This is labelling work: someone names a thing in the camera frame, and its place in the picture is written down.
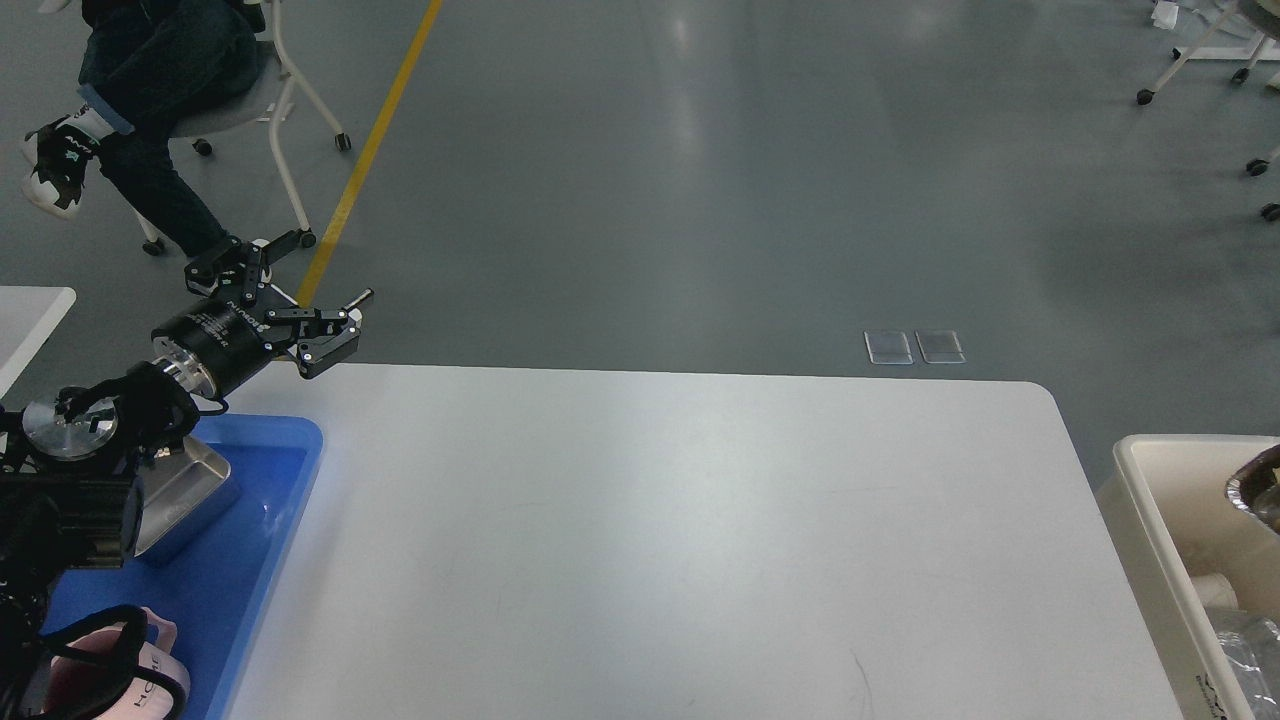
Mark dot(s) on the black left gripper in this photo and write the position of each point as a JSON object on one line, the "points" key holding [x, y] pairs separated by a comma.
{"points": [[214, 346]]}

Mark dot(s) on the grey wheeled chair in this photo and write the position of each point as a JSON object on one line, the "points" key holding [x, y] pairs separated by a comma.
{"points": [[268, 100]]}

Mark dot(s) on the clear floor plate left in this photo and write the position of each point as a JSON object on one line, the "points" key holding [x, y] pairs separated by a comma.
{"points": [[889, 348]]}

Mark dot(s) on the clear floor plate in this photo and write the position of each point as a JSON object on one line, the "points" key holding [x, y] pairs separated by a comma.
{"points": [[940, 347], [889, 348]]}

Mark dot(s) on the stainless steel rectangular tray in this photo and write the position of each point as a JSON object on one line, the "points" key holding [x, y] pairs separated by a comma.
{"points": [[184, 492]]}

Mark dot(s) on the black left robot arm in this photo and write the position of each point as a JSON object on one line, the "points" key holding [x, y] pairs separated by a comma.
{"points": [[94, 477]]}

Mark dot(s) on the blue plastic tray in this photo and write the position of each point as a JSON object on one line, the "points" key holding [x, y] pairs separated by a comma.
{"points": [[217, 585]]}

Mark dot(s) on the seated person in jeans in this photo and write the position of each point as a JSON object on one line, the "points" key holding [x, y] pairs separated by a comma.
{"points": [[147, 65]]}

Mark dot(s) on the white plastic bin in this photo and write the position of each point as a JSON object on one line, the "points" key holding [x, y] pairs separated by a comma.
{"points": [[1187, 550]]}

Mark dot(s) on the aluminium foil tray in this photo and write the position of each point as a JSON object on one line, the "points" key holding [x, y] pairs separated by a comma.
{"points": [[1254, 488]]}

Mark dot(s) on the white wheeled furniture frame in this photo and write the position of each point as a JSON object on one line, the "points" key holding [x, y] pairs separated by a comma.
{"points": [[1261, 16]]}

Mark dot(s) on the pink ribbed mug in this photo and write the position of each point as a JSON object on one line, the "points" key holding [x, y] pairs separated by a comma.
{"points": [[115, 664]]}

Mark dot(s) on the clear floor plate right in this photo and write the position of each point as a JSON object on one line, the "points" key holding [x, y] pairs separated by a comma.
{"points": [[940, 347]]}

